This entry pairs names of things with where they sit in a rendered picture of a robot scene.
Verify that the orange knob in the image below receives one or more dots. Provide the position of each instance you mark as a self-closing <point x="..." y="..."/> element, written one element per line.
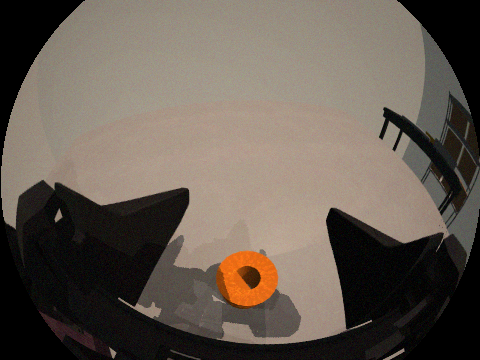
<point x="240" y="269"/>

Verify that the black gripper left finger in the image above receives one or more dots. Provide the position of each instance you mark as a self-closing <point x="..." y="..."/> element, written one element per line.
<point x="128" y="237"/>

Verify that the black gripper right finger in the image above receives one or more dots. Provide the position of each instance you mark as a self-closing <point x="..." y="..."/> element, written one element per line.
<point x="371" y="265"/>

